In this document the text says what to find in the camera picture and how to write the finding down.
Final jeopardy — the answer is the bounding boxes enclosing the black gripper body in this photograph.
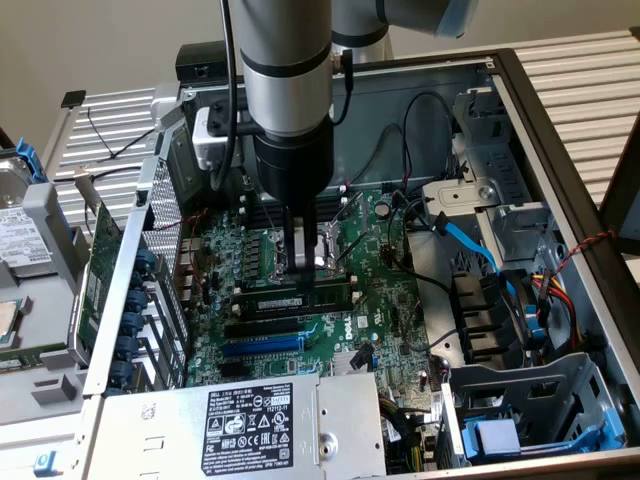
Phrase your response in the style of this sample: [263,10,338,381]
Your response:
[252,118,335,222]

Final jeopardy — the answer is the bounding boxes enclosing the green RAM stick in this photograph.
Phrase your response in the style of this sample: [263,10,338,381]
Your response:
[0,344,55,374]
[231,281,355,322]

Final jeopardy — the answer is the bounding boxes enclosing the silver CPU socket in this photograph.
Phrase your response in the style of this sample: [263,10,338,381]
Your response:
[267,224,347,281]

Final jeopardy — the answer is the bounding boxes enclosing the metal locking lever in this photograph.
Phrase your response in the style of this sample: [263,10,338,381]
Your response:
[333,230,372,266]
[242,172,277,234]

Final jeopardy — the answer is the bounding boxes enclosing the long black expansion slot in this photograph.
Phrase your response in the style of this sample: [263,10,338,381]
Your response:
[223,318,302,340]

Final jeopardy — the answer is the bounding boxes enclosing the green motherboard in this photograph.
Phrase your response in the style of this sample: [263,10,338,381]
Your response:
[177,187,444,401]

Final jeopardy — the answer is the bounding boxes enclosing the blue expansion slot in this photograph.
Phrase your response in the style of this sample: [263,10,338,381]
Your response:
[222,335,305,358]

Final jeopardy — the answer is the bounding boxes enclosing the open grey PC case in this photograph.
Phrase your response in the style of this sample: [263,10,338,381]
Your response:
[74,47,640,480]

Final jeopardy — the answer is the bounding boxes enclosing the silver chipset heatsink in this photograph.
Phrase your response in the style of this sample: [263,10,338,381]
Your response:
[329,349,376,375]

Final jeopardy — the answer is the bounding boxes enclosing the black box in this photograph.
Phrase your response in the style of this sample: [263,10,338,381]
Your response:
[175,42,246,84]

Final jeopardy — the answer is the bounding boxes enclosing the silver drive bay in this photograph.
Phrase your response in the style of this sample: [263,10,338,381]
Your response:
[419,87,561,264]

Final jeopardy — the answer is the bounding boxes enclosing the green graphics card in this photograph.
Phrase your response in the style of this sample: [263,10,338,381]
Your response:
[66,164,126,365]

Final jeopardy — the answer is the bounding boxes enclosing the grey disk bay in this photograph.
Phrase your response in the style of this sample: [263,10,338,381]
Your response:
[439,352,629,471]

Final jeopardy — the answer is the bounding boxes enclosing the silver power supply unit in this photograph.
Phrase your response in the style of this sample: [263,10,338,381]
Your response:
[82,370,389,480]

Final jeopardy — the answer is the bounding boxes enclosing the blue disk carrier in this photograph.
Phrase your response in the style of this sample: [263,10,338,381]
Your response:
[462,407,626,464]

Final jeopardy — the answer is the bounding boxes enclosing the grey parts rack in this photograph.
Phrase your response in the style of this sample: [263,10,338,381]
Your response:
[0,179,109,441]

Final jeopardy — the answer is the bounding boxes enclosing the silver hard disk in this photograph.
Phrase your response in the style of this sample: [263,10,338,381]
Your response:
[0,154,54,279]

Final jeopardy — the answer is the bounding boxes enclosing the silver CPU chip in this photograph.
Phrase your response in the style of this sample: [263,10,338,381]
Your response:
[0,298,25,347]

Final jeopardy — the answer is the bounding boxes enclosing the dark brown panel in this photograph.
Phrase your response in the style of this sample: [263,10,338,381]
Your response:
[598,112,640,244]

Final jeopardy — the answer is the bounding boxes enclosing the blue case latch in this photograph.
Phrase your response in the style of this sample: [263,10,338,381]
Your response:
[32,449,59,479]

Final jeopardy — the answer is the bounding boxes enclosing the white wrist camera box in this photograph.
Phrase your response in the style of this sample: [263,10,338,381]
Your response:
[192,99,257,174]

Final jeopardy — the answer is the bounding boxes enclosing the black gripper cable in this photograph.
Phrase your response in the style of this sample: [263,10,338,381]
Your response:
[327,48,357,126]

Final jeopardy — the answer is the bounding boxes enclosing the thick black cable loop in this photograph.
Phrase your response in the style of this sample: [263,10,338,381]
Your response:
[401,89,457,199]

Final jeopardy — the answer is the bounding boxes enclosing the black camera cable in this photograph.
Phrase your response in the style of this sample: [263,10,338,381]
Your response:
[212,0,240,190]

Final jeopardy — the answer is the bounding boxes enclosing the curved black cable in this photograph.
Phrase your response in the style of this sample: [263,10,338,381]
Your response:
[387,189,451,297]

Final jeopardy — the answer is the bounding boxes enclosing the blue SATA wire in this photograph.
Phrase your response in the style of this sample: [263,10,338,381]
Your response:
[430,212,546,346]

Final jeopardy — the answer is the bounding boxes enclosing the thin black table wire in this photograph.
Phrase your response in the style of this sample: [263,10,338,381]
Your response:
[87,107,156,164]
[53,164,146,182]

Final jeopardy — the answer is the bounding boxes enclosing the red yellow power wires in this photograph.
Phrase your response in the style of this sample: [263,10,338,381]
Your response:
[530,269,584,346]

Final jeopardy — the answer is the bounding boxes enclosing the blue plastic disk rail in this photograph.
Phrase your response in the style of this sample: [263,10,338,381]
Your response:
[16,136,50,184]

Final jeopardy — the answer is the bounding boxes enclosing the red black twisted wire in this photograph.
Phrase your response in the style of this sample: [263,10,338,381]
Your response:
[548,228,620,277]

